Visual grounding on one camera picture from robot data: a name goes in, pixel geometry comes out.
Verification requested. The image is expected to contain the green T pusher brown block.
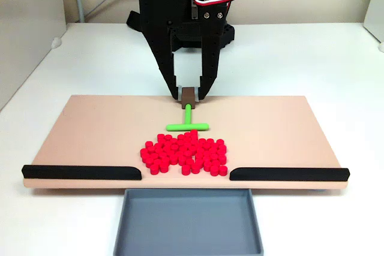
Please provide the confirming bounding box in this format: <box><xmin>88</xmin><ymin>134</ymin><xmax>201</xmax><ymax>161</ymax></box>
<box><xmin>166</xmin><ymin>86</ymin><xmax>210</xmax><ymax>132</ymax></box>

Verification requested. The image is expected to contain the beige flat board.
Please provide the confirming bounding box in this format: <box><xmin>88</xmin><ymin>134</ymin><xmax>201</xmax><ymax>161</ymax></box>
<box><xmin>22</xmin><ymin>94</ymin><xmax>350</xmax><ymax>191</ymax></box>

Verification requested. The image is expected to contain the grey plastic tray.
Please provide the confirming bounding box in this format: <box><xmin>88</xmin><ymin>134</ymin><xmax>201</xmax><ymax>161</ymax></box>
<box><xmin>113</xmin><ymin>188</ymin><xmax>265</xmax><ymax>256</ymax></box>

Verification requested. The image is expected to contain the black rail bar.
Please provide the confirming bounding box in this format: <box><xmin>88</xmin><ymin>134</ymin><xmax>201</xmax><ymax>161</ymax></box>
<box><xmin>229</xmin><ymin>166</ymin><xmax>350</xmax><ymax>182</ymax></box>
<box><xmin>21</xmin><ymin>164</ymin><xmax>142</xmax><ymax>181</ymax></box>

